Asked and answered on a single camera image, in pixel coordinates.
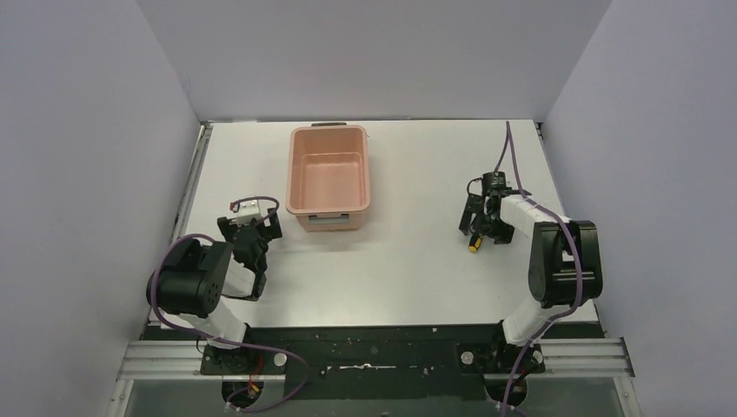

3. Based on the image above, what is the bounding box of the black yellow handled screwdriver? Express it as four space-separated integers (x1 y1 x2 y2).
468 233 483 253

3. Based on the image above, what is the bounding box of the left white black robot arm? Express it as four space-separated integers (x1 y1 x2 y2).
146 208 282 374

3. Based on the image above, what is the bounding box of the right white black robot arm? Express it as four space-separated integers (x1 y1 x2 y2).
459 171 603 347

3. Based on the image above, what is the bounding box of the pink plastic bin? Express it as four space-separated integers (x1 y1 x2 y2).
286 122 371 232

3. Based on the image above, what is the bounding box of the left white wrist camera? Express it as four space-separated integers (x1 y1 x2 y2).
230 201 262 227

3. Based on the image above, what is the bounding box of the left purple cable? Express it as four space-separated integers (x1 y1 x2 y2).
149 195 312 414

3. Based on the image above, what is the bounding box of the aluminium left side rail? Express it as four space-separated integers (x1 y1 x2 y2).
169 122 213 242

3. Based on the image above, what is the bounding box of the aluminium rail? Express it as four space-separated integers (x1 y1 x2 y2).
117 339 634 381
169 122 213 242

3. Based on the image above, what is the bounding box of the aluminium front rail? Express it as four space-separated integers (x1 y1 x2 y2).
117 339 634 381

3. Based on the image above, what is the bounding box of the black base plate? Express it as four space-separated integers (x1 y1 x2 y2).
143 323 603 409

